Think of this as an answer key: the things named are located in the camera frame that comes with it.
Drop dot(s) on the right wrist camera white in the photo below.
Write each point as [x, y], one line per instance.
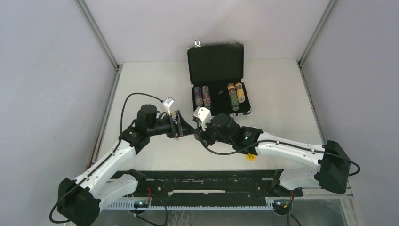
[204, 116]

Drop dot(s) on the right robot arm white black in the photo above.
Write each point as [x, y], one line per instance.
[326, 166]

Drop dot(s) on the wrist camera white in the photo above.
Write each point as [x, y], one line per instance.
[204, 116]
[166, 105]

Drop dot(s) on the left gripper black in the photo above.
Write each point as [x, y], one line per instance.
[182, 128]

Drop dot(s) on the green chip row inner left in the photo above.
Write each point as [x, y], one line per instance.
[206, 97]

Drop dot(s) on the black aluminium poker case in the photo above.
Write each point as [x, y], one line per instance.
[216, 65]

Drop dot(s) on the purple chip row far left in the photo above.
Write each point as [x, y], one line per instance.
[198, 96]

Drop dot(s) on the yellow chip row far right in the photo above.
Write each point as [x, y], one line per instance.
[240, 92]

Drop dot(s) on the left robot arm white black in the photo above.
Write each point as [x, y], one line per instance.
[82, 199]

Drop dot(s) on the green orange chip row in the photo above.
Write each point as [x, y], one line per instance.
[233, 97]

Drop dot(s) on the yellow round button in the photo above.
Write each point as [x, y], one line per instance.
[251, 157]

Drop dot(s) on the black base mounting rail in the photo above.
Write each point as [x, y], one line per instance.
[208, 189]

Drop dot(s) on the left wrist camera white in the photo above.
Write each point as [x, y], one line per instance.
[166, 105]

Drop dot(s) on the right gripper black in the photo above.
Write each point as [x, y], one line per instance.
[204, 135]

